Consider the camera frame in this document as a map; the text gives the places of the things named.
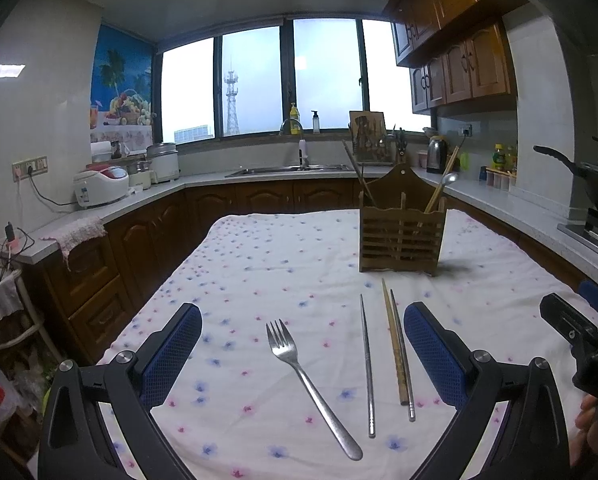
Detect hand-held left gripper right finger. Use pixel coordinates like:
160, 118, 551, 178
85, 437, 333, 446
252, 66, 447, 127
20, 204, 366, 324
403, 301, 572, 480

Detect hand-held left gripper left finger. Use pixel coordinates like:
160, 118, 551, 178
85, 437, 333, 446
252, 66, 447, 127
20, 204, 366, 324
38, 302, 203, 480

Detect metal chopstick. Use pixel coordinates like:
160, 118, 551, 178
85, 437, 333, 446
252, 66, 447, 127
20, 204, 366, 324
359, 293, 378, 437
389, 288, 416, 422

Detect wooden chopstick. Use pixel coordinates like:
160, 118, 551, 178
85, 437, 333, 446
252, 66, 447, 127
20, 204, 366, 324
381, 278, 411, 407
342, 140, 378, 207
425, 149, 457, 213
429, 145, 462, 211

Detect wooden utensil holder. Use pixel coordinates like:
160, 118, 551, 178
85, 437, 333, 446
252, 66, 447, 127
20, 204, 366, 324
359, 165, 448, 277

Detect metal fork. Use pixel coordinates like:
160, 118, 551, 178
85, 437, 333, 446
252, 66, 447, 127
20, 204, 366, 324
265, 318, 364, 462

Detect metal spoon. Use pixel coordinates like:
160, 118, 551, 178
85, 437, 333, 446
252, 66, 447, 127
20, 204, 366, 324
418, 172, 461, 228

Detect person's right hand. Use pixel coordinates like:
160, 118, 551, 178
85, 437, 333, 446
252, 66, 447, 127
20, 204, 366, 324
572, 394, 598, 466

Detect steel stove top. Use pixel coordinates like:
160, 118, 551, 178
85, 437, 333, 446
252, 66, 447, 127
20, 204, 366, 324
556, 207, 598, 266

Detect white floral tablecloth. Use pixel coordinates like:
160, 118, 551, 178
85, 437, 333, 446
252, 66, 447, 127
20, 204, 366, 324
96, 208, 585, 480

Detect wooden lower cabinets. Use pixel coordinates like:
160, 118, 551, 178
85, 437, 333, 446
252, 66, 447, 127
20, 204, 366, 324
34, 180, 598, 366

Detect wooden cabinets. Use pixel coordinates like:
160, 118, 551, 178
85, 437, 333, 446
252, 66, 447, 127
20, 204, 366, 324
34, 180, 598, 366
384, 0, 520, 115

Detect spice jar rack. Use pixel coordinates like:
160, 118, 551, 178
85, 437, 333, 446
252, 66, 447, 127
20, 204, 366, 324
485, 166, 517, 191

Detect pink lace cloth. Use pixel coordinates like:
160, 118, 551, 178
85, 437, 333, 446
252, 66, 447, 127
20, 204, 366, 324
39, 217, 107, 271

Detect white and red rice cooker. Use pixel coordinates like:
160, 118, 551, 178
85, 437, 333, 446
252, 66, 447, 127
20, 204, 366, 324
73, 164, 130, 209

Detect steel steamer pot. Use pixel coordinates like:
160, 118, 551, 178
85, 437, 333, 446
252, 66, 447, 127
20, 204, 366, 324
145, 142, 181, 184

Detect steel electric kettle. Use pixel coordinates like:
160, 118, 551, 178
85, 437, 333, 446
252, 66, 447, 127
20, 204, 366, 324
425, 136, 450, 175

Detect kitchen utensil rack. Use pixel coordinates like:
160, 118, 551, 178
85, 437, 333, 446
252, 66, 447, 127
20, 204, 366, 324
351, 127, 410, 165

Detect steel kitchen sink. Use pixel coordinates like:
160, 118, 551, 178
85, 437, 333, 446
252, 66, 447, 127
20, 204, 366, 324
225, 162, 352, 177

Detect white container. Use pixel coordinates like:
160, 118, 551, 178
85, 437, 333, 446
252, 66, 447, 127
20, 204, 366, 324
91, 141, 122, 161

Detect wooden cutting board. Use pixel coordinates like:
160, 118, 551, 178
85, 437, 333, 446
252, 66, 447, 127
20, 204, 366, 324
349, 110, 386, 163

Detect kitchen faucet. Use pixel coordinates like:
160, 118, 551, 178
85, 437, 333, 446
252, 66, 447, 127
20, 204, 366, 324
280, 118, 310, 168

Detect wooden upper cabinets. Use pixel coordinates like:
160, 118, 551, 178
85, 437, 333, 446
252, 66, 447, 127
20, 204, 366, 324
384, 0, 520, 115

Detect kitchen window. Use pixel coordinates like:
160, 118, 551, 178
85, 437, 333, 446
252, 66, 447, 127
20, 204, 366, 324
154, 17, 432, 143

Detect black power cable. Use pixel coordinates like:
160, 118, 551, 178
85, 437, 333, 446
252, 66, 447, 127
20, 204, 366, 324
29, 170, 77, 207

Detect wall outlet strip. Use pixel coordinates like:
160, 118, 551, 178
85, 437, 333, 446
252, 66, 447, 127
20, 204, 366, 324
12, 157, 48, 177

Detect tropical fruit wall poster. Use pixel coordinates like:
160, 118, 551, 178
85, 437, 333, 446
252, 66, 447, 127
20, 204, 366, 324
90, 24, 155, 143

